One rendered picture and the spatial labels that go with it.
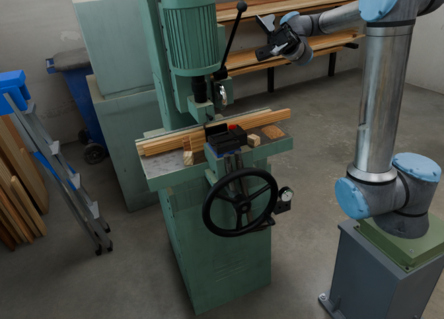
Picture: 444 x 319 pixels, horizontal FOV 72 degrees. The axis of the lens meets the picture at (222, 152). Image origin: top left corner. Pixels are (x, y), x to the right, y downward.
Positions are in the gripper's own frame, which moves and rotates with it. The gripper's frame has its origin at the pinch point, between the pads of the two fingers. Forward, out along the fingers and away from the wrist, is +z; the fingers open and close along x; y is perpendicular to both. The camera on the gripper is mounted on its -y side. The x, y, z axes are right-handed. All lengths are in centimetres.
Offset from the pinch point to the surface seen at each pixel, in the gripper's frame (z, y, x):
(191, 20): 20.8, -12.2, -6.3
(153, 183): 19, -52, 34
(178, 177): 12, -46, 34
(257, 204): -25, -40, 52
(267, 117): -26.9, -20.5, 19.0
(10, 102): 35, -106, -28
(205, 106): 3.2, -29.9, 12.2
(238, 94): -239, -129, -92
